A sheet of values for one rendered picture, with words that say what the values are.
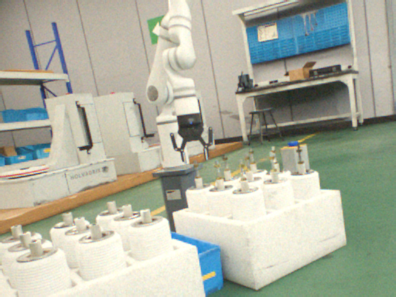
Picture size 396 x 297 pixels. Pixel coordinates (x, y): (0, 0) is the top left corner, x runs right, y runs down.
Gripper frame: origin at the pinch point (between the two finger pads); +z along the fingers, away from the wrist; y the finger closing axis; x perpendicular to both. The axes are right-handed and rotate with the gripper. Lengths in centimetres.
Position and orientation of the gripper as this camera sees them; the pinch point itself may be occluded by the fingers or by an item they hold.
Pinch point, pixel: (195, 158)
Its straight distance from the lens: 135.8
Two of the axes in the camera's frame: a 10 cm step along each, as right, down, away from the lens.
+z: 1.5, 9.7, 1.7
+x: -2.2, -1.3, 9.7
